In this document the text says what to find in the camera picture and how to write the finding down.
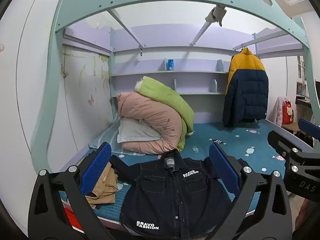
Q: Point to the light blue striped cloth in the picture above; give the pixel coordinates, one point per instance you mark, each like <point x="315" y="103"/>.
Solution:
<point x="101" y="140"/>

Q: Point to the pink quilt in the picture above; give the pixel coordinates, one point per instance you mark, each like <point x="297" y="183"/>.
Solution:
<point x="155" y="120"/>

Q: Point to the small blue box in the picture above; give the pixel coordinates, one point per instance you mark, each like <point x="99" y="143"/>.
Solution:
<point x="171" y="64"/>

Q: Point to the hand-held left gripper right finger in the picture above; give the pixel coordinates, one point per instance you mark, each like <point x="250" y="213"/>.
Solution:
<point x="223" y="170"/>

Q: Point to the person's right forearm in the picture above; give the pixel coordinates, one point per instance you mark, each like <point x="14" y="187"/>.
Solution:
<point x="306" y="217"/>

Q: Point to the green quilt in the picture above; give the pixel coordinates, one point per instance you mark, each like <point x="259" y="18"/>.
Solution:
<point x="165" y="97"/>

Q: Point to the red cloth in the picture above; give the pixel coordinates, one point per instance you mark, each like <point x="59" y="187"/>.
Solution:
<point x="71" y="217"/>

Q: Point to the red cartoon bag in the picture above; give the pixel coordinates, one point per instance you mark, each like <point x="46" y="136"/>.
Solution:
<point x="288" y="113"/>

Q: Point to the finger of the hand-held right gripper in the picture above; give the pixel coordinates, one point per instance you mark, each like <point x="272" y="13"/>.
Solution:
<point x="281" y="143"/>
<point x="310" y="128"/>

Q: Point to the white pillow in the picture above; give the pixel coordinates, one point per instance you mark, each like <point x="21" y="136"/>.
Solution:
<point x="135" y="132"/>

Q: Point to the dark denim jacket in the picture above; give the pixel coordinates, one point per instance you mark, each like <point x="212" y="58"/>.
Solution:
<point x="170" y="195"/>

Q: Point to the blue candy print bed mat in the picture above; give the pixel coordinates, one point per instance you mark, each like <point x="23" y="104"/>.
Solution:
<point x="220" y="135"/>

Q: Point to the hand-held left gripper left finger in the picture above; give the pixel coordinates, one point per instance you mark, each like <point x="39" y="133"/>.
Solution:
<point x="97" y="165"/>

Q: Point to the yellow and navy puffer jacket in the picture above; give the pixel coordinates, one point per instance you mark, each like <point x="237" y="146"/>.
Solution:
<point x="247" y="90"/>

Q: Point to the tan pants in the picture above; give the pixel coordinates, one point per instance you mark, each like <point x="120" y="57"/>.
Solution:
<point x="107" y="187"/>

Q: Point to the purple wall shelf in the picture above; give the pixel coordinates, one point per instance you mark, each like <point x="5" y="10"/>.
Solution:
<point x="175" y="80"/>

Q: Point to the pale pink jacket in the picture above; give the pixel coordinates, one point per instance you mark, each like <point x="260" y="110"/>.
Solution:
<point x="278" y="112"/>

